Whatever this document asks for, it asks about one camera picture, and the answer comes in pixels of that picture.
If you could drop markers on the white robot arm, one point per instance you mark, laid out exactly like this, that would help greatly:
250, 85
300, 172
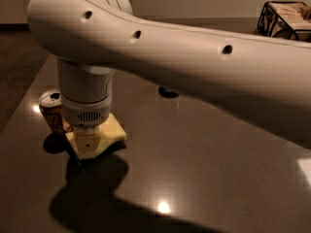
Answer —
263, 80

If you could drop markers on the orange soda can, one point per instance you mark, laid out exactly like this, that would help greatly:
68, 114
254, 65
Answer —
51, 109

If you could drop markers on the yellow sponge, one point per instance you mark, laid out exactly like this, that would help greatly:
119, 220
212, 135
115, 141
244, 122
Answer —
110, 131

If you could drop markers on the blue soda can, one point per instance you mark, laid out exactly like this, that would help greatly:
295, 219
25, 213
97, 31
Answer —
167, 93

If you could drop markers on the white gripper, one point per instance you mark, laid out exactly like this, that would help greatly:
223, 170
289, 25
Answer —
86, 113

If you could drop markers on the white napkins in basket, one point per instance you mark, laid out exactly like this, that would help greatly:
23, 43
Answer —
291, 13

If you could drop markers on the black wire basket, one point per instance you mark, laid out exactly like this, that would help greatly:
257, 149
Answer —
270, 24

